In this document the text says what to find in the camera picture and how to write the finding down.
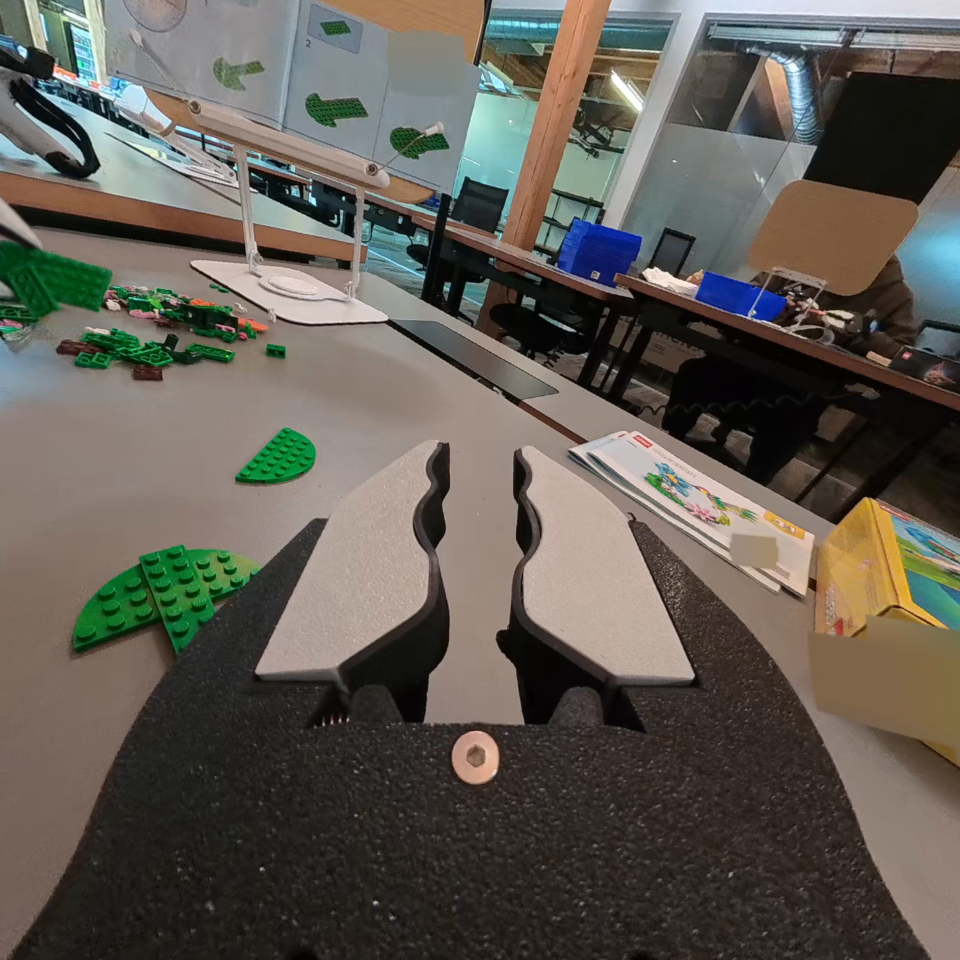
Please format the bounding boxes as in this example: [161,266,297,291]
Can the black office chair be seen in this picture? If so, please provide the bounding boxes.
[407,176,510,301]
[489,298,595,365]
[647,228,698,280]

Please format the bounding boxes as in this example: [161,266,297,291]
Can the dark lego box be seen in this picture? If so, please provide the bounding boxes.
[887,348,960,389]

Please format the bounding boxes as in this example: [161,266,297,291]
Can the pile of small lego pieces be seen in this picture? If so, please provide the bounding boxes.
[56,281,270,382]

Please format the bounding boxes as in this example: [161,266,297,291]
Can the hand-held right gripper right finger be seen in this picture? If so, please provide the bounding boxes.
[496,445,696,725]

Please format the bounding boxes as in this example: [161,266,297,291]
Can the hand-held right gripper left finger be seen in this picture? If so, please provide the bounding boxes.
[255,440,451,723]

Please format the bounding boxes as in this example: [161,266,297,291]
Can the joined green lego plates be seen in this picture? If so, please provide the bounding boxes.
[0,240,114,318]

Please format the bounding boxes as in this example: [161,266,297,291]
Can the green rectangular lego plate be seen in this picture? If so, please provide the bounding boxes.
[138,545,235,656]

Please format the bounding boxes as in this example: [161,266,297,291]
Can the blue storage bin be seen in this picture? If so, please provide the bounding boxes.
[694,270,789,323]

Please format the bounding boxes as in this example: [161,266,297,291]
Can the open lego instruction booklet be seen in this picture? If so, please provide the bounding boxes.
[101,0,483,198]

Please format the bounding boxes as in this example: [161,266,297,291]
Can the stack of blue bins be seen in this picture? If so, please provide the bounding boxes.
[555,216,645,288]

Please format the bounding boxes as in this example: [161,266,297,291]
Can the black wall panel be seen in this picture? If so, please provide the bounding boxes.
[801,70,960,205]

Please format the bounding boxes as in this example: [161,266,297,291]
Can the closed lego instruction booklets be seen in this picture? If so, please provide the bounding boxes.
[567,430,816,599]

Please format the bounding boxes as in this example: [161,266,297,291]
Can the grey table with wooden edge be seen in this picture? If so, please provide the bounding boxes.
[0,96,370,265]

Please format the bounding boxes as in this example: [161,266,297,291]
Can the white book stand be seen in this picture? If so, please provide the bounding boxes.
[126,28,448,328]

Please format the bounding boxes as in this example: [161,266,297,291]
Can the silver ventilation duct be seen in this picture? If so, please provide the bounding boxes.
[746,41,828,149]

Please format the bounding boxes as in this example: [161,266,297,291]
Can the white crumpled cloth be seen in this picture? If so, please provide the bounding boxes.
[642,265,700,297]

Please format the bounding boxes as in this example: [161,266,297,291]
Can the green half-round lego plate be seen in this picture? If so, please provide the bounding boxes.
[234,427,318,486]
[72,547,261,654]

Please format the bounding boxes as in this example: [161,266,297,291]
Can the yellow lego box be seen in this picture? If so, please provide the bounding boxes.
[812,497,960,768]

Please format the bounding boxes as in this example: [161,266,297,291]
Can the clear acrylic book stand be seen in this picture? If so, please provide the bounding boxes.
[750,265,831,333]

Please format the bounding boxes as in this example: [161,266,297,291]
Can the wooden post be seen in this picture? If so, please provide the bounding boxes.
[476,0,614,340]

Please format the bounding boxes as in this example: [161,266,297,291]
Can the long table with black legs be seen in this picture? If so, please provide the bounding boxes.
[613,272,960,526]
[411,212,639,393]

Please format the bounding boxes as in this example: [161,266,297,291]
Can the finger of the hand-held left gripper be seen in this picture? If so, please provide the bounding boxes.
[0,198,45,251]

